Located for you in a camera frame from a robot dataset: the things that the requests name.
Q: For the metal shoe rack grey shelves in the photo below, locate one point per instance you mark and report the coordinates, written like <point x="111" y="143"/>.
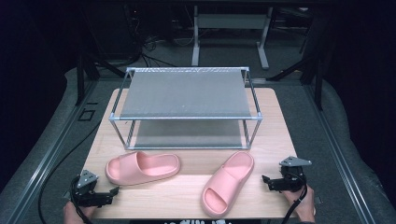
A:
<point x="186" y="96"/>

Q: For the aluminium floor rail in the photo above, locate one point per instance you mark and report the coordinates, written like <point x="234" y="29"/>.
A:
<point x="46" y="158"/>
<point x="339" y="158"/>

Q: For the person's right hand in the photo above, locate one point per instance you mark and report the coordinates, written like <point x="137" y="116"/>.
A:
<point x="306" y="203"/>

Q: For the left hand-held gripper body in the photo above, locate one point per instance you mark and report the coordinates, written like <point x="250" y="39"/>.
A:
<point x="87" y="180"/>

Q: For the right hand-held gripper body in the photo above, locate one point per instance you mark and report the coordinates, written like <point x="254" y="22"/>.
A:
<point x="292" y="182"/>

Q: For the person's left hand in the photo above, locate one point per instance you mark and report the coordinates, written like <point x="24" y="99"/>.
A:
<point x="73" y="214"/>

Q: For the black metal stand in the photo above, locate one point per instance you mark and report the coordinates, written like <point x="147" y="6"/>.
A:
<point x="317" y="90"/>
<point x="80" y="77"/>

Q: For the grey metal desk frame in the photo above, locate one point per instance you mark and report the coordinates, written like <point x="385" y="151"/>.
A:
<point x="196" y="46"/>

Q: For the pink foam slipper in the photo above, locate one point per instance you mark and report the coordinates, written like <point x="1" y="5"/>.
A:
<point x="230" y="177"/>
<point x="146" y="166"/>

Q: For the grey tape strip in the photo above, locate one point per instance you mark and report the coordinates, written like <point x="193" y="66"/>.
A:
<point x="66" y="196"/>
<point x="317" y="200"/>

